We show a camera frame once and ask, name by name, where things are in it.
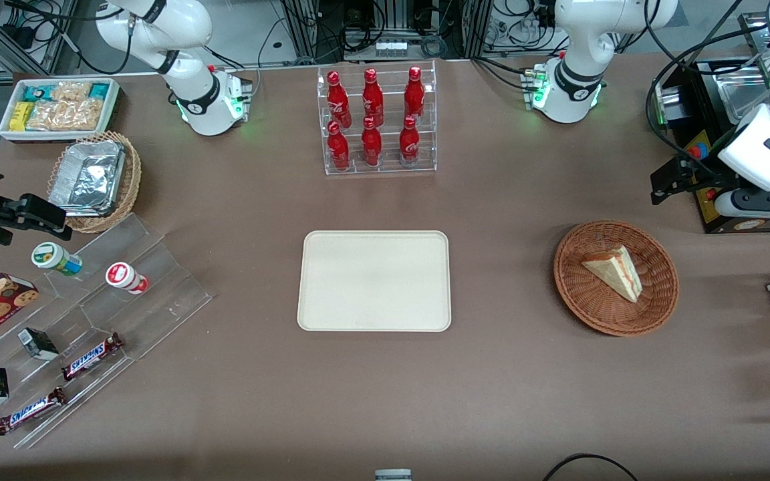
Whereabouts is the clear acrylic step shelf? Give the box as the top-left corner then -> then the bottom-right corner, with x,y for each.
0,212 -> 214,450

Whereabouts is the black floor cable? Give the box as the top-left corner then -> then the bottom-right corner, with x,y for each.
543,453 -> 640,481

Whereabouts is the red cola bottle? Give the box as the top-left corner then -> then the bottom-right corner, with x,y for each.
361,118 -> 384,168
404,65 -> 426,122
326,71 -> 352,128
327,121 -> 352,172
398,115 -> 421,166
362,68 -> 385,127

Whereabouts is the Snickers chocolate bar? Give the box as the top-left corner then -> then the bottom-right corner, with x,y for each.
0,386 -> 68,437
61,332 -> 124,382

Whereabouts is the white snack bin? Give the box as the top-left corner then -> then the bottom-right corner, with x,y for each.
0,77 -> 122,145

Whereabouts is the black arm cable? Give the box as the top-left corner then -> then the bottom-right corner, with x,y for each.
644,0 -> 770,134

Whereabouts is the aluminium foil container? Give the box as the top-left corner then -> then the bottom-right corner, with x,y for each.
48,140 -> 127,217

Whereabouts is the black machine box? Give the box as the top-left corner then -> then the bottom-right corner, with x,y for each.
652,57 -> 770,234

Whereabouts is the stainless steel pan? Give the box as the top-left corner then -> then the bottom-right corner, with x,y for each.
711,63 -> 770,126

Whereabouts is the cream plastic tray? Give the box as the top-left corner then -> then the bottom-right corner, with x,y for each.
297,230 -> 452,333

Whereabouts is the brown wicker basket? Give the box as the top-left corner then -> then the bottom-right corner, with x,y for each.
553,220 -> 680,337

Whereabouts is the light wicker basket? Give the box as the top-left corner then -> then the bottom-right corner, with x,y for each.
47,131 -> 142,234

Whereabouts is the green lid yogurt cup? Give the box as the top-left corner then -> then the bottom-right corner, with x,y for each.
31,242 -> 84,277

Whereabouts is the triangular sandwich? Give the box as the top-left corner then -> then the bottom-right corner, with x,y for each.
582,245 -> 644,304

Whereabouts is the clear acrylic bottle rack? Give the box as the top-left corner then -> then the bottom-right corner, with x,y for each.
317,60 -> 438,177

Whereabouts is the small clear cracker packet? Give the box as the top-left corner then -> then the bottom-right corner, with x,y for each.
51,81 -> 93,104

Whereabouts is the large clear cracker packet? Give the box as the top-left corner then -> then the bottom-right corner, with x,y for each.
26,99 -> 104,132

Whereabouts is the yellow snack packet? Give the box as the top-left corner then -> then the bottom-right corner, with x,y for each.
9,102 -> 35,132

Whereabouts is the red lid yogurt cup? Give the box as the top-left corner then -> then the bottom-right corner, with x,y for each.
105,262 -> 150,296

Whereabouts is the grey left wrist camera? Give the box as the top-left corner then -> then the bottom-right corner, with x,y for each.
714,189 -> 770,220

